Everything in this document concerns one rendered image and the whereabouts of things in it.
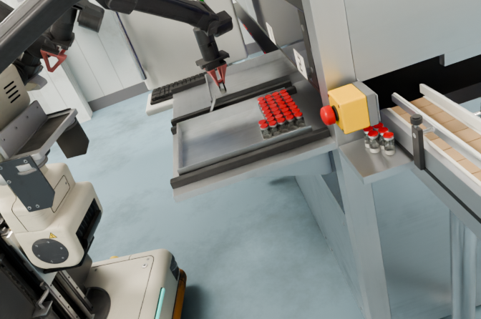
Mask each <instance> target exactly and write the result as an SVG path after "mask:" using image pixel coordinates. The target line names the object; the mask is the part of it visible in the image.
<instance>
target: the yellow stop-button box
mask: <svg viewBox="0 0 481 319"><path fill-rule="evenodd" d="M328 97H329V102H330V106H331V108H332V109H333V111H334V112H335V115H336V116H335V118H336V124H337V125H338V126H339V127H340V129H341V130H342V131H343V133H344V134H349V133H352V132H355V131H358V130H360V129H364V128H367V127H369V126H374V125H376V124H378V123H379V118H378V111H377V105H376V95H375V92H374V91H372V90H371V89H370V88H368V86H367V85H365V84H364V83H363V82H361V81H357V82H353V83H352V84H347V85H345V86H342V87H339V88H336V89H332V90H331V91H328Z"/></svg>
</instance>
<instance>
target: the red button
mask: <svg viewBox="0 0 481 319"><path fill-rule="evenodd" d="M320 115H321V119H322V121H323V123H324V124H325V125H328V126H329V125H332V124H335V123H336V118H335V116H336V115H335V112H334V111H333V109H332V108H331V106H330V105H327V106H325V107H322V108H321V111H320Z"/></svg>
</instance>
